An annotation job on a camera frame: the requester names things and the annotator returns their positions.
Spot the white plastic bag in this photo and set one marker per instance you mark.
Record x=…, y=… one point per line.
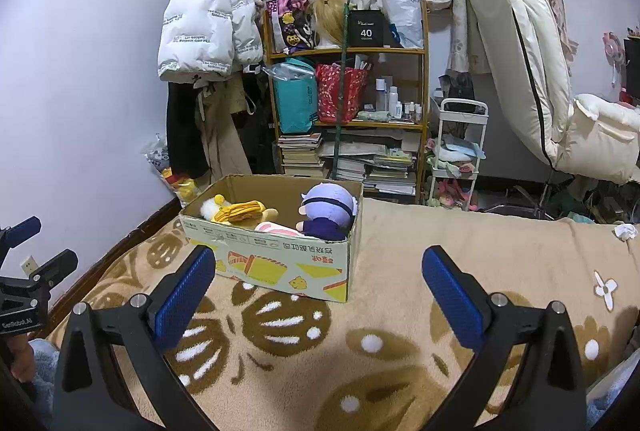
x=405, y=11

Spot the red patterned bag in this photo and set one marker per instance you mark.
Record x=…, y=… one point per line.
x=340, y=96

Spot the person's left hand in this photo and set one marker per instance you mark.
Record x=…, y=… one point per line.
x=21, y=356

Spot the plastic bag of plush toys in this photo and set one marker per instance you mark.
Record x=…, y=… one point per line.
x=182, y=186

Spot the black hanging garment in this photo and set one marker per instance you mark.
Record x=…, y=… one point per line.
x=185, y=131

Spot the purple plush doll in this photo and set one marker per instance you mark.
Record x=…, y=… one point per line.
x=327, y=206

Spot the teal paper bag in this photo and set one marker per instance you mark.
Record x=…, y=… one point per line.
x=295, y=101

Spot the white puffer jacket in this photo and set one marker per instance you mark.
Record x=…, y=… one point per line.
x=200, y=11

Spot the wooden shelf rack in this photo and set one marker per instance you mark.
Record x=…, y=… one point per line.
x=350, y=52

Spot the white trolley cart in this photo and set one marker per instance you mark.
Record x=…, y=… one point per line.
x=460, y=103

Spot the black box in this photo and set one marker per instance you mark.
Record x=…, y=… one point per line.
x=367, y=31

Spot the black bag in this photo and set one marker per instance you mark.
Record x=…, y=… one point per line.
x=457, y=86

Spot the white padded recliner chair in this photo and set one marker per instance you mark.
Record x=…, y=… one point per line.
x=525, y=36

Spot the printed tote bag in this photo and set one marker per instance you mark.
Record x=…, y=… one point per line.
x=292, y=21

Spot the blonde wig head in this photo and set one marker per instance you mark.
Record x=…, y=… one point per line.
x=327, y=18

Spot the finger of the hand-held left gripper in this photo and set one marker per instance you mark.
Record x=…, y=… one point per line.
x=20, y=231
x=55, y=267

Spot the printed cardboard box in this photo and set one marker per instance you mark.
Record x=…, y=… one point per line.
x=280, y=261

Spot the yellow plush toy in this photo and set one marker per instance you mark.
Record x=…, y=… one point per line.
x=240, y=211

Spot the green pole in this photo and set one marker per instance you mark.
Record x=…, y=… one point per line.
x=344, y=76

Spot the crumpled white tissue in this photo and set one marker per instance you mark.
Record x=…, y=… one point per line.
x=626, y=232

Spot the stack of books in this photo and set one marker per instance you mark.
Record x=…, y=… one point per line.
x=300, y=156

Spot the beige patterned blanket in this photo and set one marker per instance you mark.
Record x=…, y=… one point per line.
x=400, y=261

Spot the light blue fleece clothing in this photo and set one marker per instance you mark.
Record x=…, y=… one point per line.
x=612, y=396

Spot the wall socket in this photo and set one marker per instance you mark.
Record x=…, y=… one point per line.
x=28, y=265

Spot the white fluffy plush toy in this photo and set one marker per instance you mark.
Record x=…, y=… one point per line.
x=206, y=210

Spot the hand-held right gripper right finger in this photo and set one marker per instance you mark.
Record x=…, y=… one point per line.
x=452, y=306

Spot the beige hanging trousers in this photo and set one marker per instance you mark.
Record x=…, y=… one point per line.
x=220, y=136

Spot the pile of magazines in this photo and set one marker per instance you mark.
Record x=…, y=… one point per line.
x=385, y=176

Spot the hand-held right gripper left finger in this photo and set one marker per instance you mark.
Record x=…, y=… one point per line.
x=182, y=303

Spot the group of cosmetic bottles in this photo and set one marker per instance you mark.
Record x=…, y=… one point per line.
x=392, y=98

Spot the pink spiral plush cushion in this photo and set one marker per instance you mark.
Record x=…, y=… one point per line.
x=275, y=228

